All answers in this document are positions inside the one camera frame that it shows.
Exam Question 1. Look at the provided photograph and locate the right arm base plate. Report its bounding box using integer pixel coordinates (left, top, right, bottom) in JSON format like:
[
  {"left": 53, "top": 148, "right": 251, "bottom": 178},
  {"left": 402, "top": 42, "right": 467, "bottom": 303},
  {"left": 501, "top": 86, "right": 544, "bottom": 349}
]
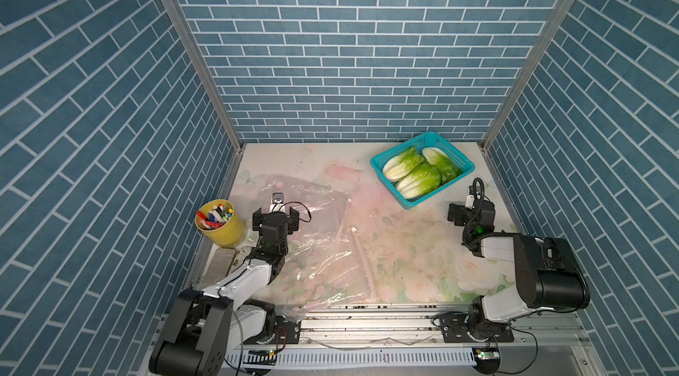
[{"left": 431, "top": 312, "right": 515, "bottom": 343}]

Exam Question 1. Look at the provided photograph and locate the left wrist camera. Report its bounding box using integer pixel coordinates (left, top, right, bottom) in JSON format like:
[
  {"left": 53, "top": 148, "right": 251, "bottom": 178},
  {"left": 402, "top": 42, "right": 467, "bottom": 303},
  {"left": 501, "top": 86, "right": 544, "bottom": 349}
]
[{"left": 270, "top": 192, "right": 285, "bottom": 212}]

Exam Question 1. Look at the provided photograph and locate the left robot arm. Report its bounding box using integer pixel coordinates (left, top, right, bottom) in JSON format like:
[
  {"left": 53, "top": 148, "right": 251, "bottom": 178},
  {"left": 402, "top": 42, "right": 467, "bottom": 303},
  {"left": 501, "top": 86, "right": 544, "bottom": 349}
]
[{"left": 149, "top": 207, "right": 303, "bottom": 375}]

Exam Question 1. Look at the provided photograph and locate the zip-top bag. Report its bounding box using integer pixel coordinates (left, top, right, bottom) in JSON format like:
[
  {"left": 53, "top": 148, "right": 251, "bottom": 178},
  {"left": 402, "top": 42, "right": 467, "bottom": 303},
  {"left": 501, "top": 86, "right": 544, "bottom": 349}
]
[
  {"left": 256, "top": 256, "right": 375, "bottom": 319},
  {"left": 250, "top": 174, "right": 349, "bottom": 243},
  {"left": 264, "top": 226, "right": 372, "bottom": 297}
]

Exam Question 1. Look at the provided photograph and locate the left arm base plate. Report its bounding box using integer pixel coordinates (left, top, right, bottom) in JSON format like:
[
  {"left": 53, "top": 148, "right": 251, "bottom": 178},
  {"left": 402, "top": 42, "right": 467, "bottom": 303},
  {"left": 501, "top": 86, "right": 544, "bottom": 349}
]
[{"left": 254, "top": 316, "right": 302, "bottom": 345}]

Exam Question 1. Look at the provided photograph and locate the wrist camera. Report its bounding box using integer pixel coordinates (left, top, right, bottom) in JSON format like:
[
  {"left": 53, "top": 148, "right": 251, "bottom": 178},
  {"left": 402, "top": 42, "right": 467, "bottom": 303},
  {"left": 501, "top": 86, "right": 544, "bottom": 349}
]
[
  {"left": 270, "top": 192, "right": 285, "bottom": 212},
  {"left": 465, "top": 186, "right": 477, "bottom": 210}
]

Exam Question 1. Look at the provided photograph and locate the chinese cabbage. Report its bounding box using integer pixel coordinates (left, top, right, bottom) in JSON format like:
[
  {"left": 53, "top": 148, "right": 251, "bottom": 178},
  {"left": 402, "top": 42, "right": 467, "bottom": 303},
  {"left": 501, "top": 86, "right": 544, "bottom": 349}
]
[
  {"left": 382, "top": 147, "right": 424, "bottom": 183},
  {"left": 422, "top": 147, "right": 463, "bottom": 184},
  {"left": 396, "top": 162, "right": 441, "bottom": 200}
]

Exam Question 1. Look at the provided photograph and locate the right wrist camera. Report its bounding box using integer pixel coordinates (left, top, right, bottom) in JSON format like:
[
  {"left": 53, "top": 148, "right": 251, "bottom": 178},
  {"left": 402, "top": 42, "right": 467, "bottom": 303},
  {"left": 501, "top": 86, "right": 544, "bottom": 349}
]
[{"left": 465, "top": 186, "right": 477, "bottom": 210}]

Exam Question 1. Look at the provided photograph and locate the yellow pen cup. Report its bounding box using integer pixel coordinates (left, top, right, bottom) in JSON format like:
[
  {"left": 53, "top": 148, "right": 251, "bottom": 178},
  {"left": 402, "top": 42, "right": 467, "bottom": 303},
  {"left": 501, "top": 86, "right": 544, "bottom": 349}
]
[{"left": 196, "top": 199, "right": 246, "bottom": 248}]

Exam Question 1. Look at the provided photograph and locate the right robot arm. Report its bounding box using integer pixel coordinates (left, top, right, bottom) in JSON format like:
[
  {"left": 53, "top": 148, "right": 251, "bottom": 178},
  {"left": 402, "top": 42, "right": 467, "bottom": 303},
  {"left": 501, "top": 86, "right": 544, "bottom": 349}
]
[{"left": 444, "top": 198, "right": 591, "bottom": 342}]

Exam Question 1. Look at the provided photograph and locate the red marker pen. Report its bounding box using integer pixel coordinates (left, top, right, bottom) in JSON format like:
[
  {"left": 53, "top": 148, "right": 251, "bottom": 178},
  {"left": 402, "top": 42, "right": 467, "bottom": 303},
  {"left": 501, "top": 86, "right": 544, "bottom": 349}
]
[{"left": 196, "top": 212, "right": 214, "bottom": 230}]

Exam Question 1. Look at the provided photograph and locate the aluminium mounting rail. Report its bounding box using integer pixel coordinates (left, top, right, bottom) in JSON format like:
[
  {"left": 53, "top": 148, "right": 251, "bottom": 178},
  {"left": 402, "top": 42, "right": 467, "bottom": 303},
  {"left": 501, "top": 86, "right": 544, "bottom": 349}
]
[{"left": 245, "top": 305, "right": 590, "bottom": 351}]

